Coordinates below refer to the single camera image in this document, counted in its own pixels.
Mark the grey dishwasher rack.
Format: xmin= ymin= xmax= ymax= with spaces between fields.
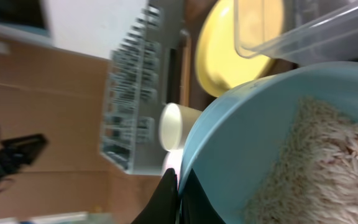
xmin=99 ymin=1 xmax=185 ymax=175

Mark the rice food waste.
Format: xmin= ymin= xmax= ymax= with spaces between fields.
xmin=244 ymin=98 xmax=358 ymax=223

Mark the light blue bowl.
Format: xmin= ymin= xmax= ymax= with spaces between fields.
xmin=178 ymin=62 xmax=358 ymax=223

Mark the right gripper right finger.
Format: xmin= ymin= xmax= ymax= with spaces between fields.
xmin=180 ymin=170 xmax=225 ymax=224

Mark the yellow plate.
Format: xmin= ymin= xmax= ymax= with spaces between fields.
xmin=195 ymin=0 xmax=285 ymax=97

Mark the dark brown serving tray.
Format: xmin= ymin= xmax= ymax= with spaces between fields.
xmin=166 ymin=0 xmax=298 ymax=113

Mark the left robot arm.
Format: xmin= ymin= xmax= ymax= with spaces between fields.
xmin=0 ymin=134 xmax=48 ymax=193

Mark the clear plastic bin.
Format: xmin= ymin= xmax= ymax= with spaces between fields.
xmin=234 ymin=0 xmax=358 ymax=65

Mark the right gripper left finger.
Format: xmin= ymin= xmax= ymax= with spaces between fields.
xmin=131 ymin=168 xmax=178 ymax=224

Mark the white cup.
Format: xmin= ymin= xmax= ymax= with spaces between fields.
xmin=158 ymin=103 xmax=202 ymax=152

